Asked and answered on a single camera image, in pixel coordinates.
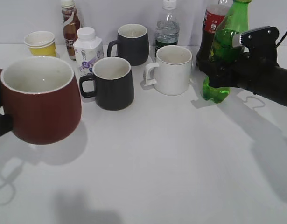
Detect white ceramic mug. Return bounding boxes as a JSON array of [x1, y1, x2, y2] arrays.
[[143, 45, 192, 96]]

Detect clear water bottle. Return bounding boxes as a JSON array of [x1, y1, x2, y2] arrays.
[[155, 0, 180, 54]]

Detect brown tea bottle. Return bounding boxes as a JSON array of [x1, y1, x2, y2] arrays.
[[61, 0, 81, 61]]

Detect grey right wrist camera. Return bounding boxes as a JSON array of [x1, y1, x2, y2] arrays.
[[232, 26, 279, 48]]

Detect black mug front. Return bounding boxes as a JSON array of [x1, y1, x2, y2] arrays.
[[79, 57, 134, 111]]

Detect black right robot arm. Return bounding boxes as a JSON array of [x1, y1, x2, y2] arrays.
[[199, 44, 287, 107]]

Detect green plastic soda bottle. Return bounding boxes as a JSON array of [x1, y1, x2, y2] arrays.
[[202, 0, 250, 103]]

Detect yellow paper cup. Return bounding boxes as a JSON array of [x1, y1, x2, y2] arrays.
[[24, 31, 56, 57]]

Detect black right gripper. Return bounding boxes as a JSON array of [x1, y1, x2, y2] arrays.
[[199, 44, 280, 94]]

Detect white milk drink bottle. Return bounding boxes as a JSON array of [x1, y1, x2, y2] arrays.
[[73, 27, 104, 76]]

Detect dark grey mug rear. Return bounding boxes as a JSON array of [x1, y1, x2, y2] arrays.
[[107, 24, 149, 66]]

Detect dark red ceramic mug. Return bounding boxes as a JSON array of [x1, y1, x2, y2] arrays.
[[0, 56, 82, 145]]

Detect cola bottle red label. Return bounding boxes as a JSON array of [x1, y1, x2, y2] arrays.
[[196, 0, 231, 67]]

